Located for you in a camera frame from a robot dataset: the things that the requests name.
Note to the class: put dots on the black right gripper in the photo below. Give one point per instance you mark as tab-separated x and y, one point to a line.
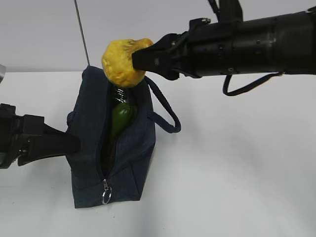
205	49

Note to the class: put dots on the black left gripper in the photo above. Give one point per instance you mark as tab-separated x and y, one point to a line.
15	137

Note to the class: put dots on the yellow toy pumpkin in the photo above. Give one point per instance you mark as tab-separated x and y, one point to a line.
117	62

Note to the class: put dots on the green cucumber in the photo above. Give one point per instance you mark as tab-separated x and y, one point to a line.
122	116

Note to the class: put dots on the dark blue fabric lunch bag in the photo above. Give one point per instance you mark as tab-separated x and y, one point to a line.
99	178

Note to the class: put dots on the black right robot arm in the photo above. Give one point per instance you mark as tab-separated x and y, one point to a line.
278	44

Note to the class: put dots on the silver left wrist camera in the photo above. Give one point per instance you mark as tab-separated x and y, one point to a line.
2	72

